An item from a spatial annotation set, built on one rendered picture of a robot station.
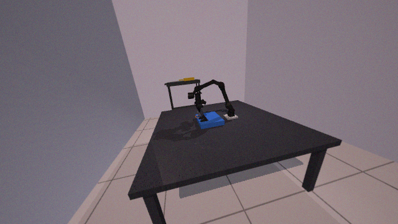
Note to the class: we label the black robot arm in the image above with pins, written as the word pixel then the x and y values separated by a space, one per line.
pixel 222 88

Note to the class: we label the blue flat deck plate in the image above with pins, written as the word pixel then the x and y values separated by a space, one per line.
pixel 209 120

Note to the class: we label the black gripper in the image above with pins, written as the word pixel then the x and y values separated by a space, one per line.
pixel 198 104

